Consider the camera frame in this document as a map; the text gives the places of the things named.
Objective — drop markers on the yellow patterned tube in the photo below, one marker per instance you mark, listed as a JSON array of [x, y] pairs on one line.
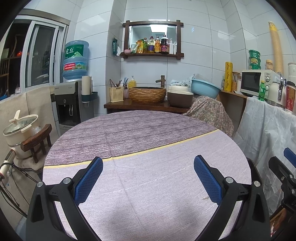
[[227, 76]]

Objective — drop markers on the red paper cup with lid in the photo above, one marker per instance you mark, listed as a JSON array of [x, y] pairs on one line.
[[291, 97]]

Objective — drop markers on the floral patterned cloth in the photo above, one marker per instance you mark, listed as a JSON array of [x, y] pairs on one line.
[[212, 113]]

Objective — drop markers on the white microwave oven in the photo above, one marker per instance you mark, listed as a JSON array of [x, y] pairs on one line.
[[251, 82]]

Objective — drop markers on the bronze faucet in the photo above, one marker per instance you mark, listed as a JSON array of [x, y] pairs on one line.
[[161, 80]]

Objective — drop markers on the stack of white cups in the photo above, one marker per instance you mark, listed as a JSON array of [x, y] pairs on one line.
[[292, 71]]

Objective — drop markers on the green soda bottle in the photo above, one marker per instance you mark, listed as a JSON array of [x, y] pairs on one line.
[[262, 92]]

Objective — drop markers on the water dispenser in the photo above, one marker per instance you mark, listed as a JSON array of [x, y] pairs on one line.
[[67, 102]]

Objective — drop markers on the white thermos jug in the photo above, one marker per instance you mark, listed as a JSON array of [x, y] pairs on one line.
[[275, 92]]

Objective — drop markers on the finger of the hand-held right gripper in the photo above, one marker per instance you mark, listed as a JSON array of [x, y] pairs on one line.
[[291, 156], [281, 170]]

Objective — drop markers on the light blue towel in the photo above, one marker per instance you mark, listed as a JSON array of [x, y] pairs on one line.
[[182, 81]]

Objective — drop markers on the row of condiment bottles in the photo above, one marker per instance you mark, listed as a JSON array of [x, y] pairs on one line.
[[155, 46]]

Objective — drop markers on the wicker pattern wash basin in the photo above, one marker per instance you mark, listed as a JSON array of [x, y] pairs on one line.
[[147, 95]]

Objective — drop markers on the white cup dispenser tube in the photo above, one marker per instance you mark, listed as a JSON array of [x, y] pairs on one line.
[[86, 85]]

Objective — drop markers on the light blue plastic basin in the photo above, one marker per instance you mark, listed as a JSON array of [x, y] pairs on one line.
[[204, 89]]

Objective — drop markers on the sliding window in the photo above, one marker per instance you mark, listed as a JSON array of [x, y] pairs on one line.
[[39, 53]]

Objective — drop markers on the small pink bottle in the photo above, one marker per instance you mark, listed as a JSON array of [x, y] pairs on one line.
[[126, 92]]

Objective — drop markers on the dark wooden counter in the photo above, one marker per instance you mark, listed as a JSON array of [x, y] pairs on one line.
[[129, 106]]

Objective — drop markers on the wooden cabinet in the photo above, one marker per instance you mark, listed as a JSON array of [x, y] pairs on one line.
[[233, 109]]

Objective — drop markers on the red printed box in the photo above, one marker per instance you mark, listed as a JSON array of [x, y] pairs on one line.
[[278, 220]]

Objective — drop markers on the white cover sheet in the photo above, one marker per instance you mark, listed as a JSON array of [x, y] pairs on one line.
[[261, 129]]

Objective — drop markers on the white handheld device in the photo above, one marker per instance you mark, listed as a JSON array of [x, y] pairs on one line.
[[7, 162]]

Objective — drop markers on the pot with glass lid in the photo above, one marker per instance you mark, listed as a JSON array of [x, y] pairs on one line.
[[20, 129]]

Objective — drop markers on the stack of yellow paper cups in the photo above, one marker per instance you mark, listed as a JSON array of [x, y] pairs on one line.
[[276, 48]]

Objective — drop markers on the small pink pot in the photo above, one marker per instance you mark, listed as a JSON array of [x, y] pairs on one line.
[[127, 51]]

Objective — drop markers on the small wooden stool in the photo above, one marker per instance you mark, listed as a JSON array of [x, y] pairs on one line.
[[38, 139]]

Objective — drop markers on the jar with yellow lid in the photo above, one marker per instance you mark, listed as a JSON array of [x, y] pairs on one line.
[[269, 64]]

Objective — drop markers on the green wall tissue holder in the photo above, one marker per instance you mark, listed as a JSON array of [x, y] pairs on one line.
[[115, 47]]

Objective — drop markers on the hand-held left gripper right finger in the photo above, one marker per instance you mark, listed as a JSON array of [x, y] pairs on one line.
[[208, 179]]

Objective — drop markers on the blue water jug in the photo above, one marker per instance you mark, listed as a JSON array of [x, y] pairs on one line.
[[75, 60]]

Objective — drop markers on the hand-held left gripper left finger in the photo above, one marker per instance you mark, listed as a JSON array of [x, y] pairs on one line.
[[89, 180]]

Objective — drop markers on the beige chopstick holder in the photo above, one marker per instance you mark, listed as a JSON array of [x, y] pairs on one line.
[[116, 95]]

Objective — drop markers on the green instant noodle bowl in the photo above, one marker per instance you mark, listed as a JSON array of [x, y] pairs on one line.
[[254, 53], [255, 60], [255, 66]]

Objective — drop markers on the yellow soap dispenser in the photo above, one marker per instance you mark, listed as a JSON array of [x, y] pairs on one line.
[[132, 83]]

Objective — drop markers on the glass jar with wooden lid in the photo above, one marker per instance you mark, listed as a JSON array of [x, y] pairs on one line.
[[236, 82]]

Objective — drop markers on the brown cream rice cooker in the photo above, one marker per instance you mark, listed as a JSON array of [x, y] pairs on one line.
[[179, 97]]

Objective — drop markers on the wooden framed mirror shelf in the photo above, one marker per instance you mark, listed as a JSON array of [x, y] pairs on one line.
[[126, 39]]

